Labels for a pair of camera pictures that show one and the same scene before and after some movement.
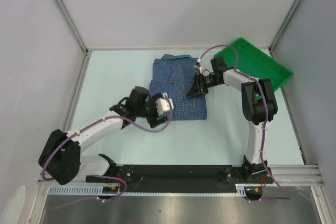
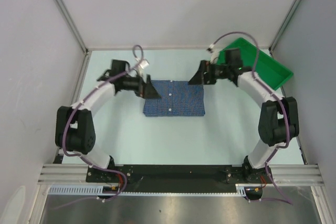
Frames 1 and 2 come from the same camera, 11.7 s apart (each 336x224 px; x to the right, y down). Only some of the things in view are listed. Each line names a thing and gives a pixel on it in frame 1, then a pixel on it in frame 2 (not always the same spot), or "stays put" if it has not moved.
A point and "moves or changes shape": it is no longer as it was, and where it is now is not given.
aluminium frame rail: (295, 175) stays put
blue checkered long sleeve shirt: (172, 74) moves or changes shape
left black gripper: (152, 120) to (146, 90)
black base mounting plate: (184, 178) stays put
